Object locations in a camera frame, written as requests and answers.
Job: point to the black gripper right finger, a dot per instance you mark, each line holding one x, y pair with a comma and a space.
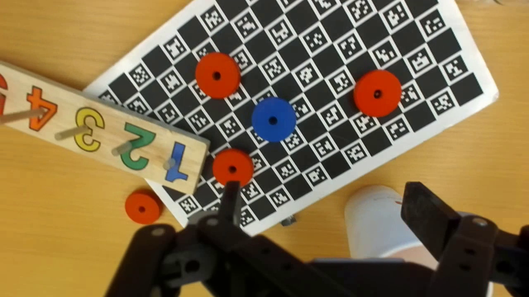
480, 257

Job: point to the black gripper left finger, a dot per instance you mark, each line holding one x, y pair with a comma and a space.
183, 257

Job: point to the orange disc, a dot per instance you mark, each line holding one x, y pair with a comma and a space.
143, 206
232, 165
217, 76
378, 92

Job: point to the blue disc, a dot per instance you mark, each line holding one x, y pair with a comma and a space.
273, 119

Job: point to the white paper cup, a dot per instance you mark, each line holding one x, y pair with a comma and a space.
374, 224

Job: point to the small grey screw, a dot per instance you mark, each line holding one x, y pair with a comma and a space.
288, 221

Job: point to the wooden number peg board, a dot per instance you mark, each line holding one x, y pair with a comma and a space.
60, 117

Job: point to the checkered marker board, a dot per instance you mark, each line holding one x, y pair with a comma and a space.
331, 54

